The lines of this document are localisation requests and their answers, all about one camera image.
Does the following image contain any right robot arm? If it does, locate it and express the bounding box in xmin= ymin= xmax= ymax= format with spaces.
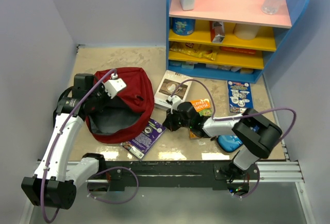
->
xmin=162 ymin=102 xmax=283 ymax=179

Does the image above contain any orange treehouse paperback book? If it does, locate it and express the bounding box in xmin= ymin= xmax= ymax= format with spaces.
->
xmin=189 ymin=98 xmax=213 ymax=140

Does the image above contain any blue yellow pink shelf unit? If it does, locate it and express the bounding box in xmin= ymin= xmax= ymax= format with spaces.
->
xmin=166 ymin=0 xmax=310 ymax=83

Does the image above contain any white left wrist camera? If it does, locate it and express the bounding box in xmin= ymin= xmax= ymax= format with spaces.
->
xmin=104 ymin=78 xmax=127 ymax=99

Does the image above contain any white paper roll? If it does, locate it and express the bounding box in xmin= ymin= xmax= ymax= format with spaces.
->
xmin=233 ymin=23 xmax=261 ymax=40

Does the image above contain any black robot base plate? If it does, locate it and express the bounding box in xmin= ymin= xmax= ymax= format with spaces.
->
xmin=106 ymin=160 xmax=260 ymax=191

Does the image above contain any purple paperback book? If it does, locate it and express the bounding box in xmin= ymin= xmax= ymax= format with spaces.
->
xmin=121 ymin=119 xmax=166 ymax=160

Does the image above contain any red backpack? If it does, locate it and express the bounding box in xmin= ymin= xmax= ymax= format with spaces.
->
xmin=53 ymin=66 xmax=155 ymax=145

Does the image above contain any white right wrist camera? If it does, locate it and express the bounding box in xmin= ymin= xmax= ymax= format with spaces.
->
xmin=166 ymin=95 xmax=182 ymax=113

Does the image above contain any yellow chips bag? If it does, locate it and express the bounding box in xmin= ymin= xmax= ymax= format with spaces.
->
xmin=169 ymin=42 xmax=219 ymax=61

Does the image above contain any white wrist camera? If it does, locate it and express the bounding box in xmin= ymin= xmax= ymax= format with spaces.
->
xmin=104 ymin=78 xmax=127 ymax=99
xmin=166 ymin=95 xmax=182 ymax=113

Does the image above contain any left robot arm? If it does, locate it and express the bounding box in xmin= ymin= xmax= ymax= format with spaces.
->
xmin=21 ymin=74 xmax=109 ymax=210

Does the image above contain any aluminium rail frame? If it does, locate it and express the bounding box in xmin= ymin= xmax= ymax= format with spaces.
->
xmin=18 ymin=44 xmax=316 ymax=224

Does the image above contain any red flat box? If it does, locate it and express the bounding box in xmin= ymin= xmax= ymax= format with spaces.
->
xmin=219 ymin=46 xmax=257 ymax=55

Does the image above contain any blue snack can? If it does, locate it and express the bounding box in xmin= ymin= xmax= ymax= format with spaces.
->
xmin=172 ymin=18 xmax=195 ymax=36

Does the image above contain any orange silver snack packet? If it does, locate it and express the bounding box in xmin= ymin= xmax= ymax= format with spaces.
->
xmin=209 ymin=21 xmax=225 ymax=44

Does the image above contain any blue comic paperback book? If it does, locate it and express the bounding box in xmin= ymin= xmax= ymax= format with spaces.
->
xmin=227 ymin=81 xmax=254 ymax=113

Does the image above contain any blue pencil case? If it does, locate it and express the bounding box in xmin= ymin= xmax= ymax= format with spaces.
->
xmin=210 ymin=135 xmax=243 ymax=153

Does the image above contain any white coffee photo notebook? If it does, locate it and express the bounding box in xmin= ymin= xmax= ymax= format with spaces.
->
xmin=154 ymin=70 xmax=192 ymax=110

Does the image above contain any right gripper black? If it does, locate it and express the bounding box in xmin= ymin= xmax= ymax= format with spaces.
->
xmin=162 ymin=107 xmax=192 ymax=132

